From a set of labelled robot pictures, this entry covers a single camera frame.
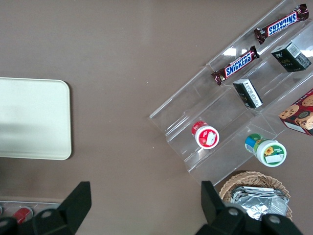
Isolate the red label white-lid cup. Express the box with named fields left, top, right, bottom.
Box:
left=191, top=120, right=220, bottom=149

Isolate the small black box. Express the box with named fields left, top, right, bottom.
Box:
left=233, top=78, right=264, bottom=109
left=270, top=41, right=313, bottom=73

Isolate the red soda bottle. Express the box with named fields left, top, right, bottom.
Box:
left=12, top=207, right=34, bottom=223

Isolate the clear acrylic stepped stand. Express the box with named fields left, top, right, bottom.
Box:
left=149, top=0, right=313, bottom=187

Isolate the red chocolate chip cookie box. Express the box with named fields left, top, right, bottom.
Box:
left=279, top=88, right=313, bottom=137

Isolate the silver foil packet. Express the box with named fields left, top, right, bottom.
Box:
left=231, top=186, right=291, bottom=222

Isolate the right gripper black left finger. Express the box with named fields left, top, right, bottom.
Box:
left=33, top=181, right=92, bottom=235

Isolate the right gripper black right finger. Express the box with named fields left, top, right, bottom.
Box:
left=195, top=181, right=262, bottom=235

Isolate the cream rectangular tray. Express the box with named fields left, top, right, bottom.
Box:
left=0, top=77, right=72, bottom=161

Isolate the Snickers chocolate bar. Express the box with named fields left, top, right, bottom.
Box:
left=211, top=45, right=260, bottom=86
left=253, top=3, right=310, bottom=45

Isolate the clear acrylic bottle rack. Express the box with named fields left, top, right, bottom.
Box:
left=0, top=200, right=61, bottom=220

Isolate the green label white-lid cup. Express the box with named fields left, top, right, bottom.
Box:
left=245, top=133, right=288, bottom=167

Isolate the light tan wicker basket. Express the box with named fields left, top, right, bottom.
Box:
left=219, top=170, right=293, bottom=222

